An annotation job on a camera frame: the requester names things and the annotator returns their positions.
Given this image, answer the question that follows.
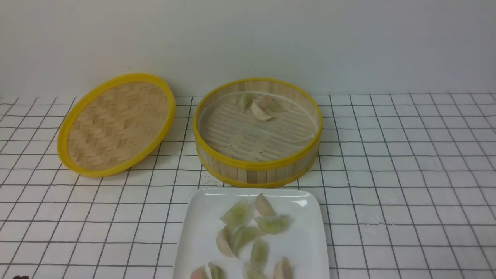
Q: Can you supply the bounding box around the white dumpling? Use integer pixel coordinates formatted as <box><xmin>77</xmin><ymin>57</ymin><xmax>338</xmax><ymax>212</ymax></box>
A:
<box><xmin>251</xmin><ymin>101</ymin><xmax>273</xmax><ymax>121</ymax></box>

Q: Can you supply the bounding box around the pink dumpling top plate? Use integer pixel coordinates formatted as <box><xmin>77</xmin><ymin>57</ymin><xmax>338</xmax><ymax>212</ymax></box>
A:
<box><xmin>253</xmin><ymin>193</ymin><xmax>277</xmax><ymax>217</ymax></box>

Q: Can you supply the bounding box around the green dumpling upper left plate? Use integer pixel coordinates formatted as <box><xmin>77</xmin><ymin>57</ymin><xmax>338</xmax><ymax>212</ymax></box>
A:
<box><xmin>220</xmin><ymin>198</ymin><xmax>253</xmax><ymax>227</ymax></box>

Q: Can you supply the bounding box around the green dumpling plate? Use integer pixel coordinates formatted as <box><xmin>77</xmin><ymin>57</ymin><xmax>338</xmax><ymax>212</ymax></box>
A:
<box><xmin>220</xmin><ymin>198</ymin><xmax>253</xmax><ymax>227</ymax></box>
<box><xmin>231</xmin><ymin>226</ymin><xmax>265</xmax><ymax>255</ymax></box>
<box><xmin>254</xmin><ymin>215</ymin><xmax>292</xmax><ymax>235</ymax></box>

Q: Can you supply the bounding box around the green dumpling right plate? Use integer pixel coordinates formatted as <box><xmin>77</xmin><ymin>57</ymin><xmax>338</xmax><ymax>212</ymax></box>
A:
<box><xmin>254</xmin><ymin>215</ymin><xmax>292</xmax><ymax>235</ymax></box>

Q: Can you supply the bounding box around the green dumpling centre plate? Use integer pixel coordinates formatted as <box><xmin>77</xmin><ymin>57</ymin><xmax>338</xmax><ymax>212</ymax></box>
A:
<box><xmin>231</xmin><ymin>226</ymin><xmax>265</xmax><ymax>255</ymax></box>

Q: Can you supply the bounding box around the pale dumpling left plate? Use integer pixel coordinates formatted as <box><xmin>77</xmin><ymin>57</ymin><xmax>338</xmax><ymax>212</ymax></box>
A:
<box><xmin>216</xmin><ymin>225</ymin><xmax>236</xmax><ymax>258</ymax></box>

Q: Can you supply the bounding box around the white rectangular plate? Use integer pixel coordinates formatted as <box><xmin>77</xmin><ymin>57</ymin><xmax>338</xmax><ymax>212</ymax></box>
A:
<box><xmin>172</xmin><ymin>187</ymin><xmax>329</xmax><ymax>279</ymax></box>

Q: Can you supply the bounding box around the yellow rimmed bamboo steamer basket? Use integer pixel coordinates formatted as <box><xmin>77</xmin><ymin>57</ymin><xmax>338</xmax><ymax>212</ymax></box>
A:
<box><xmin>193</xmin><ymin>78</ymin><xmax>323</xmax><ymax>188</ymax></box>

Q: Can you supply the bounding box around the green dumpling in steamer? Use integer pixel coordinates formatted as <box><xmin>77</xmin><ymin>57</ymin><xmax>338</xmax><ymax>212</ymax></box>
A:
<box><xmin>237</xmin><ymin>92</ymin><xmax>255</xmax><ymax>112</ymax></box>

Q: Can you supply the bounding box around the pink dumpling in steamer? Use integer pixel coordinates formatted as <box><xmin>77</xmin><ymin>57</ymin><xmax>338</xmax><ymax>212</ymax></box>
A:
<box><xmin>258</xmin><ymin>95</ymin><xmax>284</xmax><ymax>112</ymax></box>

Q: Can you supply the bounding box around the green dumpling lower centre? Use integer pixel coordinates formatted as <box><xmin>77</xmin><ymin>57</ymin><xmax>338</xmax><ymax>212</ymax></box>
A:
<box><xmin>250</xmin><ymin>237</ymin><xmax>269</xmax><ymax>271</ymax></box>

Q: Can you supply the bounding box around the green dumpling bottom centre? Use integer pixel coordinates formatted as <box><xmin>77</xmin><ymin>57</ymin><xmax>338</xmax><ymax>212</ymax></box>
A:
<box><xmin>243</xmin><ymin>261</ymin><xmax>267</xmax><ymax>279</ymax></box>

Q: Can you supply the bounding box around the yellow rimmed bamboo steamer lid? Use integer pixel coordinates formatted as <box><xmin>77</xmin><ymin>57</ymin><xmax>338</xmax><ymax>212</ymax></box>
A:
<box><xmin>57</xmin><ymin>73</ymin><xmax>176</xmax><ymax>177</ymax></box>

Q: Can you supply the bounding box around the pale dumpling bottom right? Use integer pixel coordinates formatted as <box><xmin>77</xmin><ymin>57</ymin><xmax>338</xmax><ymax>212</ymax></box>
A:
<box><xmin>273</xmin><ymin>256</ymin><xmax>294</xmax><ymax>279</ymax></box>

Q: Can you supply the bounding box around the green dumpling bottom left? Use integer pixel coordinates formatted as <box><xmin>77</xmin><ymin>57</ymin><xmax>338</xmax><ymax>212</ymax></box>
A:
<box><xmin>208</xmin><ymin>263</ymin><xmax>225</xmax><ymax>279</ymax></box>

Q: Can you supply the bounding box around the pink dumpling bottom left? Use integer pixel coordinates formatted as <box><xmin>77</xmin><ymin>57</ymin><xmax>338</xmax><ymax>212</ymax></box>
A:
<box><xmin>190</xmin><ymin>265</ymin><xmax>209</xmax><ymax>279</ymax></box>

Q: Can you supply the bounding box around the dark object at bottom edge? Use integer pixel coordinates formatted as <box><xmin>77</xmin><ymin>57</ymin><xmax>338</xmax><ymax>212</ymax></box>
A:
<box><xmin>12</xmin><ymin>275</ymin><xmax>30</xmax><ymax>279</ymax></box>

